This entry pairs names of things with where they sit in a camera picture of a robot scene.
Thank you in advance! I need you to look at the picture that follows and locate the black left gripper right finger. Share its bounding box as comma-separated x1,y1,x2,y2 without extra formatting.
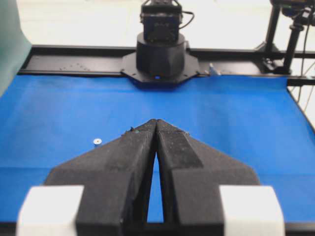
156,119,260,225

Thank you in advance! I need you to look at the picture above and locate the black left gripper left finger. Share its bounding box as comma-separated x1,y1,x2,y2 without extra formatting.
44,119,157,236

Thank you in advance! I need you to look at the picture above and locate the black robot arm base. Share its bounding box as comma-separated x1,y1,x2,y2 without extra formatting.
121,0,200,83

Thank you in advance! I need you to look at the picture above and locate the small silver metal shaft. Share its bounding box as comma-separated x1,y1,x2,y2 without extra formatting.
93,138,102,146

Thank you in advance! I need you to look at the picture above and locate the blue table mat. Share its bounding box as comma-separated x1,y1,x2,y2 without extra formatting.
0,75,315,222

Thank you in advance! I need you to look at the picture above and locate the green cloth curtain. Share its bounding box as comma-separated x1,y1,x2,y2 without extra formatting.
0,0,32,94

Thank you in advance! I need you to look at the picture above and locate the small silver bracket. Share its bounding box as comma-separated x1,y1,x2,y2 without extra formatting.
209,63,221,76

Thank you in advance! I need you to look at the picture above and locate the black aluminium frame rail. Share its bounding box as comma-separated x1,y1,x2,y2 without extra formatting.
18,45,315,86

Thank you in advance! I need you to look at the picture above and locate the black cable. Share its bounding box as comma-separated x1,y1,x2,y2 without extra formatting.
179,10,195,28

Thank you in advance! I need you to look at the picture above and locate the black camera stand post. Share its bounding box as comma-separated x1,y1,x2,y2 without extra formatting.
255,0,315,74

